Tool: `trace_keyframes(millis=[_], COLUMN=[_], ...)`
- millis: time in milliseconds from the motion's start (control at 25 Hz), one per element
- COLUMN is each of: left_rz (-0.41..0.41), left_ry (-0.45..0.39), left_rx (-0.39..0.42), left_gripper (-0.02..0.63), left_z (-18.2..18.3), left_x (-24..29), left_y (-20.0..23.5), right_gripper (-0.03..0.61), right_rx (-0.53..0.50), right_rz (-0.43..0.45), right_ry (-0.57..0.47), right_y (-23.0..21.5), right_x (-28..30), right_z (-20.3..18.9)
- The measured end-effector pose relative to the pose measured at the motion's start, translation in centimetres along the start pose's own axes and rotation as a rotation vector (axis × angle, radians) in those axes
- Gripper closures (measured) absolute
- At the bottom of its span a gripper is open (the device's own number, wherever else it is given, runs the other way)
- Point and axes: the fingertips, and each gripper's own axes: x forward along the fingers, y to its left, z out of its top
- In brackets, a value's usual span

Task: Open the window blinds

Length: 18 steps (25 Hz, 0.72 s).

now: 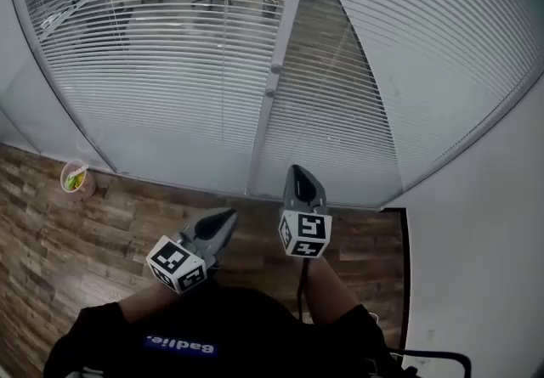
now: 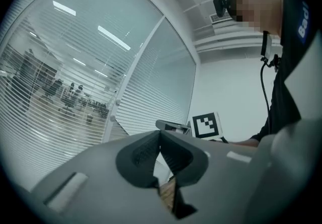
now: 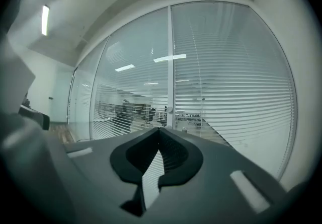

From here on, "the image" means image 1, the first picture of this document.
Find person's right forearm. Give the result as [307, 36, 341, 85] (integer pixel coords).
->
[303, 256, 363, 325]

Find black t-shirt with blue label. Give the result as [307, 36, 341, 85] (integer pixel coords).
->
[42, 285, 405, 378]

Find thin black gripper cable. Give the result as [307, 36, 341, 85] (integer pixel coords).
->
[296, 257, 310, 322]

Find thick black cable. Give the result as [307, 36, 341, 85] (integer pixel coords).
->
[388, 348, 473, 378]

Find black skirting strip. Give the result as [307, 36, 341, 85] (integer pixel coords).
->
[380, 206, 411, 350]

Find grey aluminium window rail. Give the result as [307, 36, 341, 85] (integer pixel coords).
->
[0, 140, 382, 212]

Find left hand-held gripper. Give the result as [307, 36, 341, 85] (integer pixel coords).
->
[145, 208, 237, 295]

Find clear plastic snack cup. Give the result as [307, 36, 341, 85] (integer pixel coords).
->
[59, 159, 97, 199]

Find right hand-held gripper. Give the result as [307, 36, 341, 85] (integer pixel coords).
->
[278, 164, 332, 258]

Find grey aluminium window post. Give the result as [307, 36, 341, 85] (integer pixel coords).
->
[245, 0, 318, 198]

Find person's left forearm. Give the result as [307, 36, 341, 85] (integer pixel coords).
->
[118, 280, 180, 323]

